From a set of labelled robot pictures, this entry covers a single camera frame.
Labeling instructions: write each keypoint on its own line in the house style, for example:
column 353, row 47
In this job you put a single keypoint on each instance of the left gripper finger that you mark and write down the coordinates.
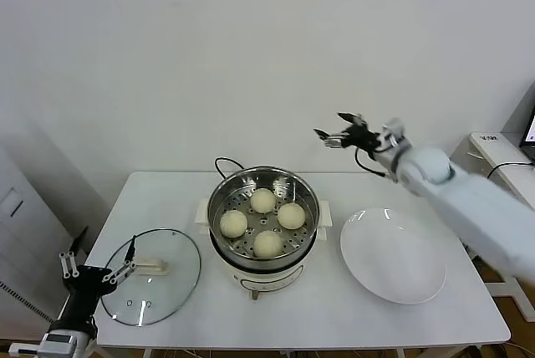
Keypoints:
column 69, row 266
column 130, row 251

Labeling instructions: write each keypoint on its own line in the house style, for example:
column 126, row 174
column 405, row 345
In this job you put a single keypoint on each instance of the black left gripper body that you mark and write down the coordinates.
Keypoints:
column 88, row 282

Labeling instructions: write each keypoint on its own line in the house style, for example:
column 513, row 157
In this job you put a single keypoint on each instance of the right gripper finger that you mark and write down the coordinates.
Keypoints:
column 351, row 117
column 336, row 140

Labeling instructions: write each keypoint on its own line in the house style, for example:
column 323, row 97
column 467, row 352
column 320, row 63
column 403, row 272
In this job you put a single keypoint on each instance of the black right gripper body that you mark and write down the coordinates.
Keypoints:
column 365, row 137

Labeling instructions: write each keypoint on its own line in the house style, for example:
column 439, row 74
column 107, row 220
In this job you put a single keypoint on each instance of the round glass pot lid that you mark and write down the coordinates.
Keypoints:
column 152, row 267

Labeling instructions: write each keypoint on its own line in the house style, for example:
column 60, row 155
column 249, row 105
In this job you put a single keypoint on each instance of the white steamed baozi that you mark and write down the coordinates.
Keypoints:
column 268, row 243
column 291, row 216
column 233, row 224
column 263, row 201

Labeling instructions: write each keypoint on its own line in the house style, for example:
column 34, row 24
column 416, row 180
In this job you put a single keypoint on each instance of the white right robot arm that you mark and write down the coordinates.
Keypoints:
column 480, row 207

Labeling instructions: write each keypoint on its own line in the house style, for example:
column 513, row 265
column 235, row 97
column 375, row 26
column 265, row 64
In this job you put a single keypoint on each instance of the stainless steel steamer basket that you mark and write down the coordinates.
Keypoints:
column 301, row 241

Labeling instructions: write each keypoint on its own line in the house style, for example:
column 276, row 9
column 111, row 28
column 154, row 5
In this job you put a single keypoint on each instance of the large white plate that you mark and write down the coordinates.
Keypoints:
column 388, row 257

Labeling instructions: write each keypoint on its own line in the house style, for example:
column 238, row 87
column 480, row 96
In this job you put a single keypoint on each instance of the white side desk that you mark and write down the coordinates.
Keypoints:
column 497, row 149

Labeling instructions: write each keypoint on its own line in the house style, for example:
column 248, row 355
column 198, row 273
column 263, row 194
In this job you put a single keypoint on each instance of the black laptop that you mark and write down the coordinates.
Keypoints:
column 530, row 136

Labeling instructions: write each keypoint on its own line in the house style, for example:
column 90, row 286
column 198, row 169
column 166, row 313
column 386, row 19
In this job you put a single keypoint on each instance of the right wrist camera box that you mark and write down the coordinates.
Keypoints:
column 393, row 129

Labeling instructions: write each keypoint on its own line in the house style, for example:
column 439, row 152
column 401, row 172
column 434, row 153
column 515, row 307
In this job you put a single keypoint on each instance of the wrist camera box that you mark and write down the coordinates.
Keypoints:
column 60, row 341
column 393, row 129

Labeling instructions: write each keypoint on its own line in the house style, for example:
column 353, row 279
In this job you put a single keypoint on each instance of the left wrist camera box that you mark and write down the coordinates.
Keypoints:
column 60, row 341

